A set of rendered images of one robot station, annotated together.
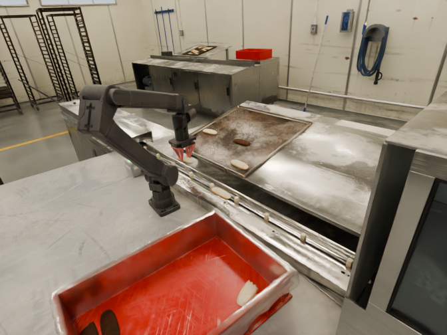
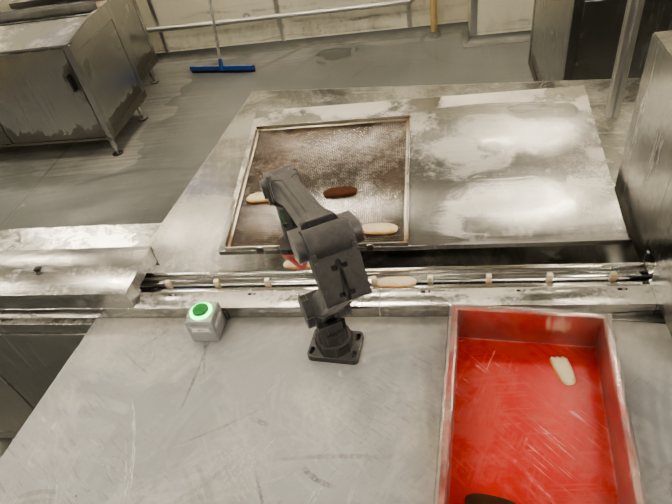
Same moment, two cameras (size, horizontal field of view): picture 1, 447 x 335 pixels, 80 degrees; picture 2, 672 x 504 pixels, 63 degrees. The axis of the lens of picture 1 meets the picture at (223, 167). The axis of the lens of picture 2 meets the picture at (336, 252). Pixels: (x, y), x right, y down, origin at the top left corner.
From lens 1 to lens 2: 79 cm
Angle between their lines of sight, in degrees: 31
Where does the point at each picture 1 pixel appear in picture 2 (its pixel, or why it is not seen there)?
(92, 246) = (326, 464)
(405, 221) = not seen: outside the picture
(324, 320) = (639, 342)
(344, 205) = (556, 217)
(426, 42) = not seen: outside the picture
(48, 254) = not seen: outside the picture
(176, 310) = (526, 437)
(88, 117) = (341, 282)
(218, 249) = (479, 350)
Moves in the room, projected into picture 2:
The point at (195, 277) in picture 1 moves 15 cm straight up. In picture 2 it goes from (498, 395) to (503, 351)
